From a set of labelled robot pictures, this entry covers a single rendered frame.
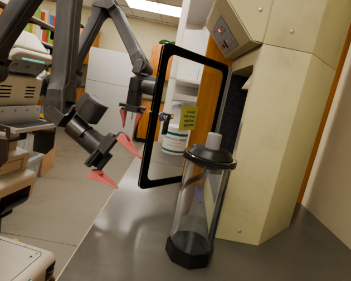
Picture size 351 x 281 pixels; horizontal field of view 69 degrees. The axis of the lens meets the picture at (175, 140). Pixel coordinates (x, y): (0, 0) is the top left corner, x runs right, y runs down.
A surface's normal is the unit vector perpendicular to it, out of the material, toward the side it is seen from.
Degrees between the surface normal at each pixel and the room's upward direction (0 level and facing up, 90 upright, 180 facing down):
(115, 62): 90
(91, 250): 0
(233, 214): 90
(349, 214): 90
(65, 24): 82
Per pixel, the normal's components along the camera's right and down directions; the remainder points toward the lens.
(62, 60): -0.19, 0.02
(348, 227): -0.98, -0.19
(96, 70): -0.01, 0.19
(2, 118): 0.97, 0.22
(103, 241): 0.19, -0.96
